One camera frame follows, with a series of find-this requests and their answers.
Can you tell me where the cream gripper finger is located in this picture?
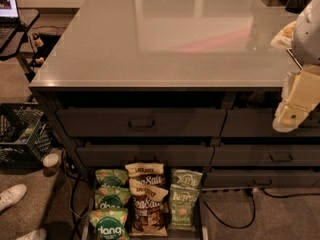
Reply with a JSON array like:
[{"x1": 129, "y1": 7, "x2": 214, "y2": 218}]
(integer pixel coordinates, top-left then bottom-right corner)
[{"x1": 272, "y1": 102, "x2": 309, "y2": 133}]

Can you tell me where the green jalapeno kettle chip bag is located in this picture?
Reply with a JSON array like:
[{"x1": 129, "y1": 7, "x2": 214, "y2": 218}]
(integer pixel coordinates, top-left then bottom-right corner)
[{"x1": 169, "y1": 184, "x2": 199, "y2": 231}]

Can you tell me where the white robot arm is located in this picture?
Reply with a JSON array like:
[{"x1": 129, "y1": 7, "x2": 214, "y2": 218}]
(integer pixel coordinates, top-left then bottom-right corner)
[{"x1": 271, "y1": 0, "x2": 320, "y2": 133}]

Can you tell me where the top right dark drawer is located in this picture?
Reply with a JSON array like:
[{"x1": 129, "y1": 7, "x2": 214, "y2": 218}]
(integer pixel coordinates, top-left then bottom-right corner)
[{"x1": 221, "y1": 109, "x2": 320, "y2": 137}]

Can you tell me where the middle right dark drawer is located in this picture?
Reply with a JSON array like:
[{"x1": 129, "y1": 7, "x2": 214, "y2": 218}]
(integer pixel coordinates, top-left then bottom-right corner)
[{"x1": 211, "y1": 145, "x2": 320, "y2": 167}]

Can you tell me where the dark counter cabinet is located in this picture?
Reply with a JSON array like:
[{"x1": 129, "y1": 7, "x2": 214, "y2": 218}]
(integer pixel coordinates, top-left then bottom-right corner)
[{"x1": 31, "y1": 0, "x2": 319, "y2": 183}]

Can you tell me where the rear green kettle chip bag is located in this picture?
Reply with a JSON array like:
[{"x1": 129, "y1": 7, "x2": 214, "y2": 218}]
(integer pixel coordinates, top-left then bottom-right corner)
[{"x1": 171, "y1": 169, "x2": 202, "y2": 189}]

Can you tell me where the open bottom left drawer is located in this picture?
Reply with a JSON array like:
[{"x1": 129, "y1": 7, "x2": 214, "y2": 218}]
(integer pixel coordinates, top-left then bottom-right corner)
[{"x1": 81, "y1": 166, "x2": 210, "y2": 240}]

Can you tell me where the top left dark drawer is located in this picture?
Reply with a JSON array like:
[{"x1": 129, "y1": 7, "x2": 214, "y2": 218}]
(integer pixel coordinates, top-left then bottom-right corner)
[{"x1": 57, "y1": 108, "x2": 226, "y2": 137}]

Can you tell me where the rear brown sea salt bag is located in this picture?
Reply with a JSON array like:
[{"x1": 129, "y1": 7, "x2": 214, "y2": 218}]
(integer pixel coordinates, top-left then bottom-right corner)
[{"x1": 125, "y1": 162, "x2": 166, "y2": 188}]

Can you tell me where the brown sea salt bag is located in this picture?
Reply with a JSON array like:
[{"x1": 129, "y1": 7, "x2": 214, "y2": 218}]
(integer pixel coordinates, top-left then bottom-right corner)
[
  {"x1": 129, "y1": 179, "x2": 169, "y2": 237},
  {"x1": 125, "y1": 162, "x2": 166, "y2": 188}
]

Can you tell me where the front brown sea salt bag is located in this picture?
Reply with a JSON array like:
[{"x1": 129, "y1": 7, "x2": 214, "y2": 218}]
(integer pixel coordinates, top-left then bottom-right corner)
[{"x1": 129, "y1": 179, "x2": 169, "y2": 237}]

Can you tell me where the rear green dang bag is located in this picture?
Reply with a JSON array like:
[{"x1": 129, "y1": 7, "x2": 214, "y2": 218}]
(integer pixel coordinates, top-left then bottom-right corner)
[{"x1": 95, "y1": 169, "x2": 129, "y2": 187}]

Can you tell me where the green dang bag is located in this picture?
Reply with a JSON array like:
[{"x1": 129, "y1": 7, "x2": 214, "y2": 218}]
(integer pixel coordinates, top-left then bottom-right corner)
[
  {"x1": 89, "y1": 208, "x2": 129, "y2": 240},
  {"x1": 95, "y1": 169, "x2": 129, "y2": 187},
  {"x1": 95, "y1": 187, "x2": 131, "y2": 209}
]

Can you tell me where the middle green dang bag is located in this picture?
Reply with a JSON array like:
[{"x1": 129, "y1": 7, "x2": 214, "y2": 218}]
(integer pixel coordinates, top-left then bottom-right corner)
[{"x1": 95, "y1": 187, "x2": 131, "y2": 209}]

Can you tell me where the middle left dark drawer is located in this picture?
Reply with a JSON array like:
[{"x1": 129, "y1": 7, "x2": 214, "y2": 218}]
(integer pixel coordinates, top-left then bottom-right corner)
[{"x1": 77, "y1": 145, "x2": 214, "y2": 167}]

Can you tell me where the front green dang bag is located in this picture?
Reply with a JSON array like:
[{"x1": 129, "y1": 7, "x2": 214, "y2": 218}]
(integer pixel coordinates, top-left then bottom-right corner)
[{"x1": 89, "y1": 208, "x2": 129, "y2": 240}]

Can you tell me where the checkered marker board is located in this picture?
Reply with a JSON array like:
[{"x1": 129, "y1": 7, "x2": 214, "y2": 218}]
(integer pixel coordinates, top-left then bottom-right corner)
[{"x1": 286, "y1": 48, "x2": 303, "y2": 70}]

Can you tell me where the white paper cup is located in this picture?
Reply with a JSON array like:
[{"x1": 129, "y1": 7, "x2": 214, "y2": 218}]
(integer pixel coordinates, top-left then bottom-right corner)
[{"x1": 43, "y1": 153, "x2": 60, "y2": 169}]

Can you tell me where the black plastic crate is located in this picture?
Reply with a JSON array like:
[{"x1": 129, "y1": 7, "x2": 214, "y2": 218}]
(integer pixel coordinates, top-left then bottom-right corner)
[{"x1": 0, "y1": 103, "x2": 53, "y2": 168}]

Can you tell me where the white shoe lower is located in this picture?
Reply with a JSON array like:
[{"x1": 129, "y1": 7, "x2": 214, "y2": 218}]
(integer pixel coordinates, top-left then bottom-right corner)
[{"x1": 16, "y1": 228, "x2": 47, "y2": 240}]

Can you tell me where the black laptop stand table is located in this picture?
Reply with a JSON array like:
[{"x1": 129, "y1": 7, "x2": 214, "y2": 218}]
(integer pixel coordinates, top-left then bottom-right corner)
[{"x1": 0, "y1": 9, "x2": 40, "y2": 82}]

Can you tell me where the open laptop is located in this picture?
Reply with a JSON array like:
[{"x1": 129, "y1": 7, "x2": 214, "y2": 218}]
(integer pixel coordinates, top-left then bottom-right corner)
[{"x1": 0, "y1": 0, "x2": 20, "y2": 52}]

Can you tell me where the black power cable right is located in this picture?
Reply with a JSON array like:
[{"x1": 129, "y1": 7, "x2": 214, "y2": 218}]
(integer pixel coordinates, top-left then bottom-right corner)
[{"x1": 203, "y1": 187, "x2": 320, "y2": 230}]

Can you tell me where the black power cable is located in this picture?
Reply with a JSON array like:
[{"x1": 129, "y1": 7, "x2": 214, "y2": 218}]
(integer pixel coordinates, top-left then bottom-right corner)
[
  {"x1": 61, "y1": 150, "x2": 90, "y2": 240},
  {"x1": 203, "y1": 187, "x2": 320, "y2": 230}
]

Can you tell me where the black power cable left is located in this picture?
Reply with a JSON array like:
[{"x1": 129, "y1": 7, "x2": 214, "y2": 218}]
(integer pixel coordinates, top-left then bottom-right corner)
[{"x1": 61, "y1": 150, "x2": 90, "y2": 240}]

